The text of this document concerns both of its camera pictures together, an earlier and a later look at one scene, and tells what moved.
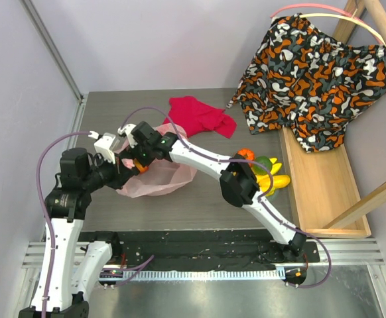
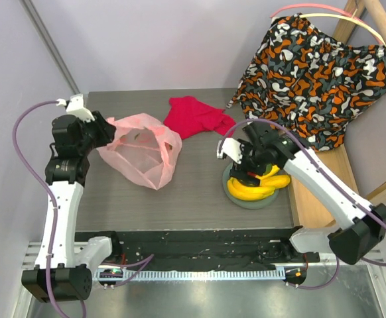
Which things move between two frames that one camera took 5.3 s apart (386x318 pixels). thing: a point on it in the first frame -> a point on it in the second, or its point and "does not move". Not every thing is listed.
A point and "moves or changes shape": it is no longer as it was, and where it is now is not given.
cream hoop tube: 348,17 does not move
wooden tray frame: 325,186 does not move
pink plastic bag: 162,175 moves or changes shape
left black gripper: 121,173 -> 105,130
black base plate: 197,249 does not move
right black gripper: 136,152 -> 246,173
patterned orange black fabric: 295,78 does not move
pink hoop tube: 310,5 does not move
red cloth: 190,116 does not move
